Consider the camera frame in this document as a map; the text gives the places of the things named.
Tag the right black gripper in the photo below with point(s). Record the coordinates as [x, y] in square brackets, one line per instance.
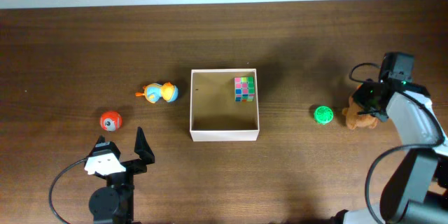
[359, 98]

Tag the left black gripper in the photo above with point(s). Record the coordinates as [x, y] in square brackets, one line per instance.
[145, 154]

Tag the brown plush bear toy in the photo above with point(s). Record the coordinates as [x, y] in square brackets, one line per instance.
[354, 120]

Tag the green round plastic toy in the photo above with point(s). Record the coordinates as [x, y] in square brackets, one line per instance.
[323, 115]

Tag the multicoloured puzzle cube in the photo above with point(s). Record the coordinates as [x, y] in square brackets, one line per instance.
[244, 89]

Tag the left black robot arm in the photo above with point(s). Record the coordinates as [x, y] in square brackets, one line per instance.
[114, 203]

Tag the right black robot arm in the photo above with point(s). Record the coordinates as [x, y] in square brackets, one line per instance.
[394, 96]

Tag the red ball with eye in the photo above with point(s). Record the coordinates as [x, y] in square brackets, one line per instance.
[111, 121]

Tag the orange and blue duck toy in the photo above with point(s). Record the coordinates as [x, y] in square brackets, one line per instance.
[154, 91]

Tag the white open cardboard box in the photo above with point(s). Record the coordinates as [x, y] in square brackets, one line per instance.
[215, 115]

